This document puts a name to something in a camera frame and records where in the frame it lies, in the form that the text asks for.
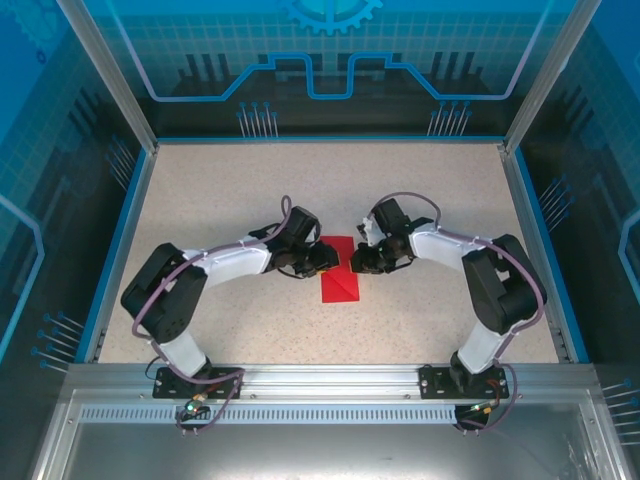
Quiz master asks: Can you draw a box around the red square paper sheet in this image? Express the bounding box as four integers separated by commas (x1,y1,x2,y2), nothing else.
318,234,361,305

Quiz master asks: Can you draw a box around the metal sheet tray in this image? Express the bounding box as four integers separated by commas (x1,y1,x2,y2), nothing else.
29,389,624,480

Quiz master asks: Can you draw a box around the blue border strip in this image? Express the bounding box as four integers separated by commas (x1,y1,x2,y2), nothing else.
152,133,507,146

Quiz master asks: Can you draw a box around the aluminium mounting rail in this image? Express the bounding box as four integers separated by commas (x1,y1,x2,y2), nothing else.
67,363,599,401

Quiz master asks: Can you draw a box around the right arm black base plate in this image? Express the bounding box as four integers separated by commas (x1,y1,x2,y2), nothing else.
418,363,511,401

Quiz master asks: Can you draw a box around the slotted metal cable duct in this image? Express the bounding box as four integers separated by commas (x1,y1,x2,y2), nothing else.
77,405,459,425

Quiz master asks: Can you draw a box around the blue edged side rail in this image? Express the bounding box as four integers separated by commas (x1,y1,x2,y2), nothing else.
498,142,592,364
74,144,160,365

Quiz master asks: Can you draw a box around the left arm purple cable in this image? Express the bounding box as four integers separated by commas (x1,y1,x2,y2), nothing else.
130,194,295,432

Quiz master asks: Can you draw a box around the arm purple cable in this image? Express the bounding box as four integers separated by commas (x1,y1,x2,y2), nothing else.
130,194,295,432
372,192,547,432

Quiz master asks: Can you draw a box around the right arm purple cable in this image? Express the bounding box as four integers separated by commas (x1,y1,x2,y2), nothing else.
372,192,547,432

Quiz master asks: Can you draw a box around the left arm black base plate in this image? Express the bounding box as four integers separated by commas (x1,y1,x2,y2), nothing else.
152,366,245,400

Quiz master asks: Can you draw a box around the aluminium frame post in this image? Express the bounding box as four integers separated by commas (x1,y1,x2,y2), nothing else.
502,0,604,154
55,0,160,154

